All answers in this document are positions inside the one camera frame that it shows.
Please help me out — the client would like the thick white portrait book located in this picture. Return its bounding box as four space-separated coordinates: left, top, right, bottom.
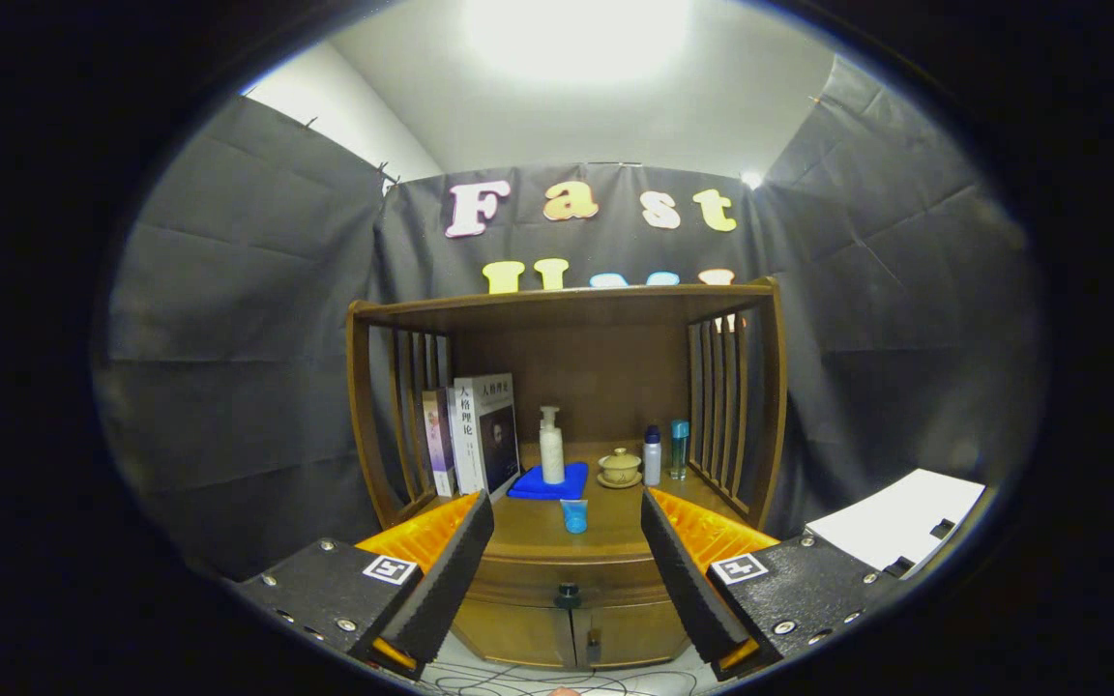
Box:
454 373 522 501

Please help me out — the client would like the brown wooden cabinet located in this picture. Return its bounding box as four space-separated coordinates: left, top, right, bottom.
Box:
346 277 788 673

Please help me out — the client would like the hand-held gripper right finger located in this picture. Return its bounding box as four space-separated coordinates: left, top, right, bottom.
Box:
640 486 909 681

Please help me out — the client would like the black backdrop cloth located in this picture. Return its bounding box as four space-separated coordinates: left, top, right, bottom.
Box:
93 53 1046 581

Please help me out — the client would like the wooden countertop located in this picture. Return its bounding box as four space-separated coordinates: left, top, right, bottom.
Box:
412 443 761 562

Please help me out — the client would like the wooden drawer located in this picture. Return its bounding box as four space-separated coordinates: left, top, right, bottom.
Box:
468 559 679 610

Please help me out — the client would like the white drawer unit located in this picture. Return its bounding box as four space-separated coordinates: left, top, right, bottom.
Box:
806 469 988 579

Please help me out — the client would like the blue folded cloth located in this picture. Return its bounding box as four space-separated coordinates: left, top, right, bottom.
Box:
507 462 590 502

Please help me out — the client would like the purple book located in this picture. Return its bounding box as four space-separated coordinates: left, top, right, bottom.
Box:
422 388 458 499

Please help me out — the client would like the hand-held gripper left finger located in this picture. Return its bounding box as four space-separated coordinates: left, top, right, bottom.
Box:
236 490 497 681

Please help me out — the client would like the white pump bottle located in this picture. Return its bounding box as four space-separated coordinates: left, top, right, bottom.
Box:
539 406 566 485

